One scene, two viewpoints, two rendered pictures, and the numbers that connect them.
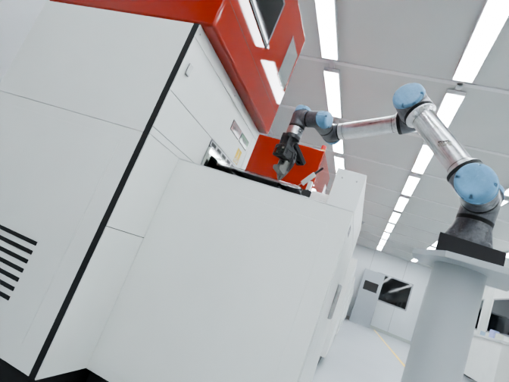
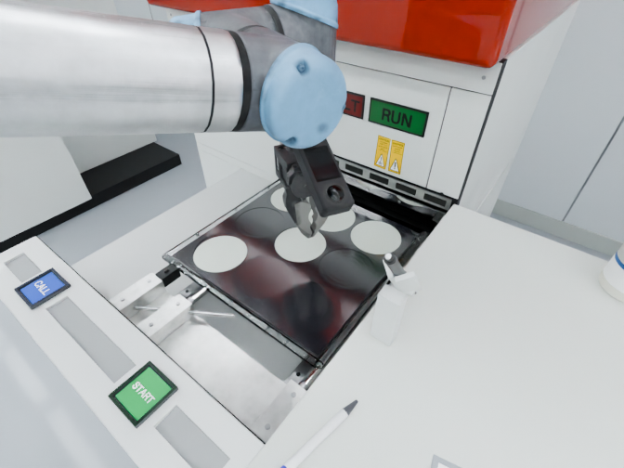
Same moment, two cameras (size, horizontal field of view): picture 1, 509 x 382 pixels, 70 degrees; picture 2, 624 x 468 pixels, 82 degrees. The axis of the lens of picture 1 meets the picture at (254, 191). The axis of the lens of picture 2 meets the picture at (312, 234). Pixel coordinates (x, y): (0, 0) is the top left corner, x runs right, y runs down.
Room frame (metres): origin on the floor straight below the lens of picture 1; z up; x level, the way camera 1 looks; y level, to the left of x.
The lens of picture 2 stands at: (1.75, -0.53, 1.38)
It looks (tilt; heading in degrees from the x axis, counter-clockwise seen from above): 41 degrees down; 108
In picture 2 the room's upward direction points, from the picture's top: straight up
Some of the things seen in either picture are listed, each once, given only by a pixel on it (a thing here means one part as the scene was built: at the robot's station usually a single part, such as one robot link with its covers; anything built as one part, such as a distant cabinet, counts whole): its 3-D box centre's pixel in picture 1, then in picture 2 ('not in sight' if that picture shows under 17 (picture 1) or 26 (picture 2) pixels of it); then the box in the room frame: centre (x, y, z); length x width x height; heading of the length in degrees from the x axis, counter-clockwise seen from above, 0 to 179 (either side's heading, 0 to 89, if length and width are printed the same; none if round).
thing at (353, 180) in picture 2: (223, 174); (351, 193); (1.62, 0.16, 0.89); 0.44 x 0.02 x 0.10; 160
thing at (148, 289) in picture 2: (321, 197); (138, 295); (1.34, -0.25, 0.89); 0.08 x 0.03 x 0.03; 70
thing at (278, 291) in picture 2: (266, 188); (300, 244); (1.57, -0.04, 0.90); 0.34 x 0.34 x 0.01; 70
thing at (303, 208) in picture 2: (282, 169); (297, 212); (1.58, -0.08, 1.01); 0.06 x 0.03 x 0.09; 131
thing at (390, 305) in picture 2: (306, 184); (396, 295); (1.76, -0.23, 1.03); 0.06 x 0.04 x 0.13; 70
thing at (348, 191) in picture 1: (347, 211); (109, 363); (1.38, -0.36, 0.89); 0.55 x 0.09 x 0.14; 160
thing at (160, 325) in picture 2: not in sight; (167, 318); (1.42, -0.27, 0.89); 0.08 x 0.03 x 0.03; 70
